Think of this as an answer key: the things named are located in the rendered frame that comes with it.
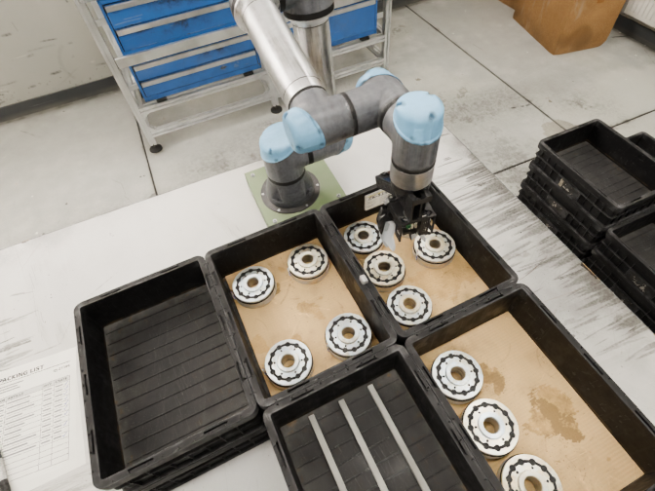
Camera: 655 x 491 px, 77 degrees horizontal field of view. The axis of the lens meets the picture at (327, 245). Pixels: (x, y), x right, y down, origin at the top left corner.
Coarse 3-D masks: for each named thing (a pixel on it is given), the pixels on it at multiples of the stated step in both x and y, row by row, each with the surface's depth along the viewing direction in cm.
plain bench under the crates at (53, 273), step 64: (192, 192) 142; (448, 192) 134; (0, 256) 131; (64, 256) 129; (128, 256) 127; (192, 256) 126; (512, 256) 118; (576, 256) 117; (0, 320) 117; (64, 320) 116; (576, 320) 106; (640, 384) 96; (256, 448) 93
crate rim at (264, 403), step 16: (288, 224) 101; (240, 240) 99; (336, 240) 97; (208, 256) 97; (352, 272) 92; (224, 304) 89; (384, 320) 84; (240, 336) 84; (240, 352) 82; (336, 368) 79; (256, 384) 78; (304, 384) 78; (256, 400) 77; (272, 400) 76
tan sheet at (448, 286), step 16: (400, 256) 105; (416, 272) 102; (432, 272) 102; (448, 272) 102; (464, 272) 101; (432, 288) 99; (448, 288) 99; (464, 288) 99; (480, 288) 98; (432, 304) 97; (448, 304) 96
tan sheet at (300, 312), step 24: (312, 240) 110; (264, 264) 106; (288, 288) 102; (312, 288) 101; (336, 288) 101; (240, 312) 99; (264, 312) 98; (288, 312) 98; (312, 312) 98; (336, 312) 97; (360, 312) 97; (264, 336) 95; (288, 336) 94; (312, 336) 94; (264, 360) 91; (288, 360) 91; (336, 360) 90
